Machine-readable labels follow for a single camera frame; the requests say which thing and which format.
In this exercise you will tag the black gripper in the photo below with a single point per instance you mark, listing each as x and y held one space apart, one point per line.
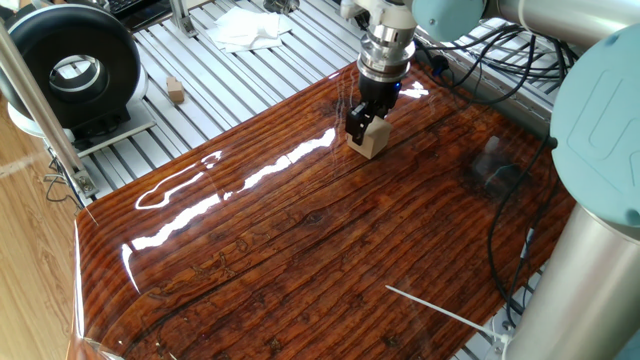
379 92

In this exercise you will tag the short aluminium upright bracket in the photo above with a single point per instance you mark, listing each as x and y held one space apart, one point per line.
181 17

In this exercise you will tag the white zip tie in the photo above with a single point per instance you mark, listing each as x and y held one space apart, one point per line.
440 312

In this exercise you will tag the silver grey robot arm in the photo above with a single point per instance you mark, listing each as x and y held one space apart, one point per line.
600 125

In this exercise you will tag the silver slanted frame post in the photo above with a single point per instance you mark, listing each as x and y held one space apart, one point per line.
35 100

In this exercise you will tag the small brown wooden block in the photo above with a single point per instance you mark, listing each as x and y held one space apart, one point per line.
175 91

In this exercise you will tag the black keyboard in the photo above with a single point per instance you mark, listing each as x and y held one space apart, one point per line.
130 5

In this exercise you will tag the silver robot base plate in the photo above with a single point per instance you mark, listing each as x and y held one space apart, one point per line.
495 332

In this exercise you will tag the glossy wood grain mat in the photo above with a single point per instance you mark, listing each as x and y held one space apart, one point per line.
300 225

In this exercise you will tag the pale wooden cube block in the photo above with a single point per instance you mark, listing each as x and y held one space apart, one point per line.
377 140

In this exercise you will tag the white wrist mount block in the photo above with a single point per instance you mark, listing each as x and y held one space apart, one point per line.
385 12

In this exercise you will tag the white crumpled tissue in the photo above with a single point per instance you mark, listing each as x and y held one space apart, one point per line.
247 30

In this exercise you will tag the black round blower fan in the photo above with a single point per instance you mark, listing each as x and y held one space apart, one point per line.
30 60

